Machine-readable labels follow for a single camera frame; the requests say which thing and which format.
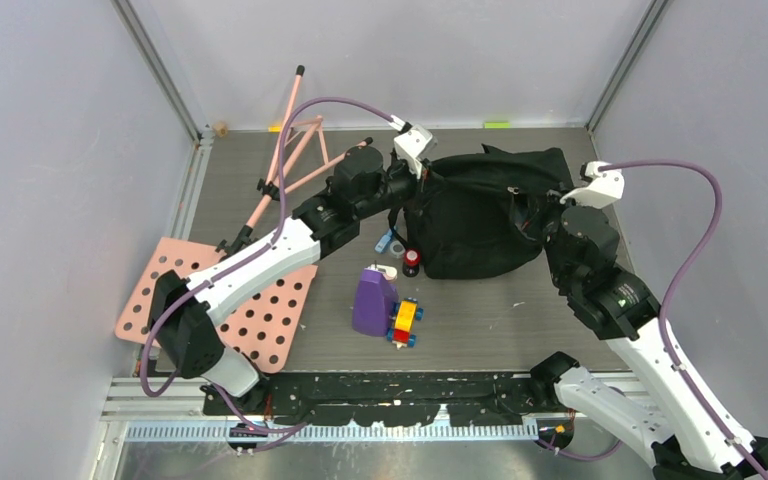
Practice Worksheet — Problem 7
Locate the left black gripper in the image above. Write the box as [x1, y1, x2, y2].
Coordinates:
[353, 150, 444, 219]

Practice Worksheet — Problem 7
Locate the black backpack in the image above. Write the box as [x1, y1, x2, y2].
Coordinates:
[388, 145, 573, 280]

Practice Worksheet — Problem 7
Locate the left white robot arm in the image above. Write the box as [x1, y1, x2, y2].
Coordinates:
[146, 147, 430, 414]

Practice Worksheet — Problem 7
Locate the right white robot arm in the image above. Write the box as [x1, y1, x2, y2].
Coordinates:
[530, 205, 768, 479]

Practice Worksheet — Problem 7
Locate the blue correction tape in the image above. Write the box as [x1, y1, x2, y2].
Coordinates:
[374, 229, 394, 254]

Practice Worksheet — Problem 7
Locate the clear tape roll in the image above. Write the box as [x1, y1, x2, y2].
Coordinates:
[387, 241, 406, 259]

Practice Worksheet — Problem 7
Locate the red cap black bottle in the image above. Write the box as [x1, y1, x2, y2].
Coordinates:
[402, 249, 421, 278]

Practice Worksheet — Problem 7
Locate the purple stapler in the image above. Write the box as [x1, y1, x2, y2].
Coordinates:
[351, 267, 399, 337]

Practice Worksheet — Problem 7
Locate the colourful toy block car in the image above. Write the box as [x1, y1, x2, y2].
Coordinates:
[385, 297, 424, 349]

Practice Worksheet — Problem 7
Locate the pink perforated stand board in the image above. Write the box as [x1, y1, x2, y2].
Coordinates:
[115, 237, 318, 374]

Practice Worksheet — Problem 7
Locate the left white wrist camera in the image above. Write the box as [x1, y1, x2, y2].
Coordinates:
[393, 122, 438, 179]

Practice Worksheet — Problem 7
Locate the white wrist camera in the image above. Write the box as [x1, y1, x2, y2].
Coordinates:
[393, 122, 438, 179]
[559, 161, 625, 209]

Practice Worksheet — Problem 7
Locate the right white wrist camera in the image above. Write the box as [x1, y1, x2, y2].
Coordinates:
[559, 161, 625, 209]

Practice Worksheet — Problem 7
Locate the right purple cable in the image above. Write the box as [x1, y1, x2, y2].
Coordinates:
[536, 158, 768, 480]

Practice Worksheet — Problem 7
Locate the purple cable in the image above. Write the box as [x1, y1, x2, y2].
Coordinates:
[536, 158, 768, 480]
[138, 97, 412, 455]

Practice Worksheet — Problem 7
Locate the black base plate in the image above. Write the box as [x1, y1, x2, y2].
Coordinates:
[201, 371, 577, 427]

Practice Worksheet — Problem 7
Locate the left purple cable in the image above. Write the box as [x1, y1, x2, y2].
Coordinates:
[138, 97, 412, 455]

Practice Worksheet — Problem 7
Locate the aluminium frame rail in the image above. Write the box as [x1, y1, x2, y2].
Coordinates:
[99, 374, 717, 480]

